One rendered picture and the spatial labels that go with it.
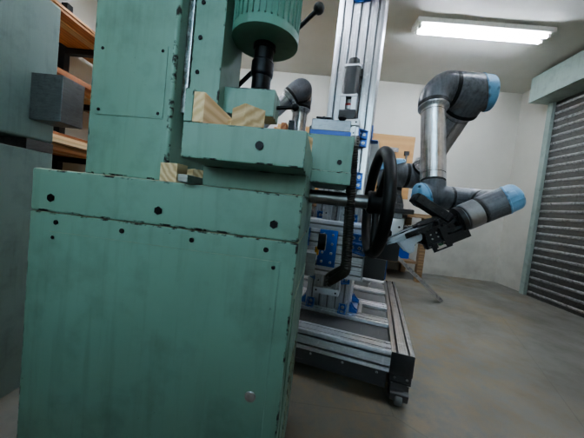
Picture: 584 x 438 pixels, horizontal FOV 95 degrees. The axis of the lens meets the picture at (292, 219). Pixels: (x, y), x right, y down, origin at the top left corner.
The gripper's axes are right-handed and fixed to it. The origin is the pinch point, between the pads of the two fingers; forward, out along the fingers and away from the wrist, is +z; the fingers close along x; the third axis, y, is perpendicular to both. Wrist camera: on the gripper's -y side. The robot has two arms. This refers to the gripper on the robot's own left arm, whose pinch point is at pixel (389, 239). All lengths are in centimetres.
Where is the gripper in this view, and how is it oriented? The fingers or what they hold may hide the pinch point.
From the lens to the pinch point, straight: 81.7
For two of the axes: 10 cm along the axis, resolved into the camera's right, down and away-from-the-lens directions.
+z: -9.1, 4.0, 1.2
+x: 1.1, -0.4, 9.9
